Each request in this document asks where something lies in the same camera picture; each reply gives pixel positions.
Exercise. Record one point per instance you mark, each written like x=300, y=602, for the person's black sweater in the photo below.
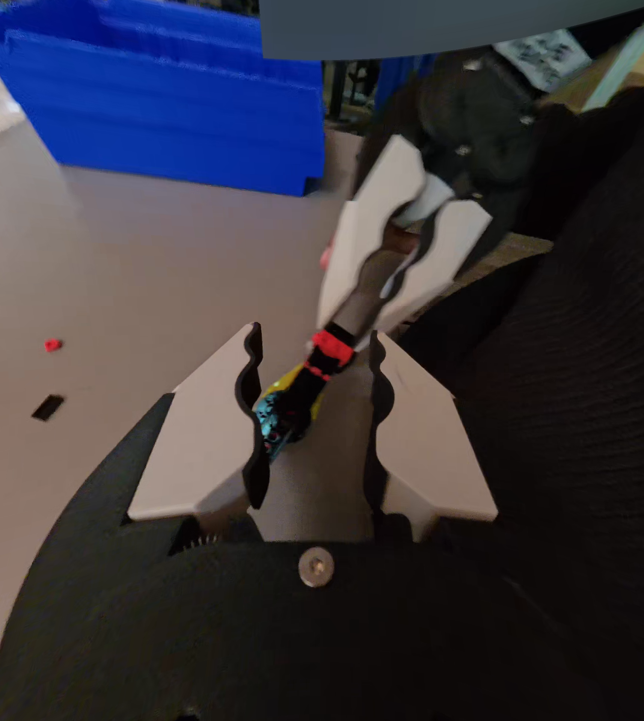
x=581, y=450

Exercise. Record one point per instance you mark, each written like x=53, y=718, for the black flat lego tile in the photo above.
x=47, y=406

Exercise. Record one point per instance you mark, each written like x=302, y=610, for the yellow red lego car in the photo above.
x=330, y=349

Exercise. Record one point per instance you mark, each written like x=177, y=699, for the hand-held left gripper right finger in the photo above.
x=434, y=450

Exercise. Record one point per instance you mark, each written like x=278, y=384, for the small red lego piece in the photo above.
x=53, y=345

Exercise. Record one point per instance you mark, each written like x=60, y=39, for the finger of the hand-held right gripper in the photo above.
x=367, y=225
x=445, y=253

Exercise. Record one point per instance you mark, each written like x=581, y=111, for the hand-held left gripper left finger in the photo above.
x=192, y=450

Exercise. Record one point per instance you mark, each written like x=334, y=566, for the person's right hand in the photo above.
x=403, y=239

